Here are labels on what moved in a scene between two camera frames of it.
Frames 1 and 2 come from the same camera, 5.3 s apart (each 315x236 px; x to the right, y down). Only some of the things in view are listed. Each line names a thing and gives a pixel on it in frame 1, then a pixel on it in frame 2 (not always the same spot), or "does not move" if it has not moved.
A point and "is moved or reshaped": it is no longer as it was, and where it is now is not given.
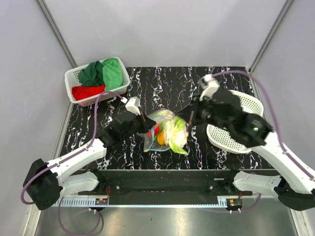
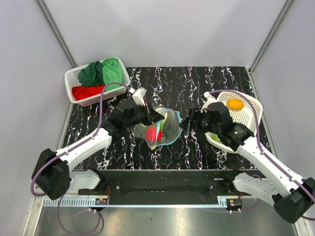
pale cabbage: [175, 133] → [215, 137]
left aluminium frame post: [50, 19] does not move
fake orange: [161, 138] is moved or reshaped
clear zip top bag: [155, 139] is moved or reshaped
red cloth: [80, 92] does not move
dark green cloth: [93, 75] does not move
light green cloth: [112, 73] does not move
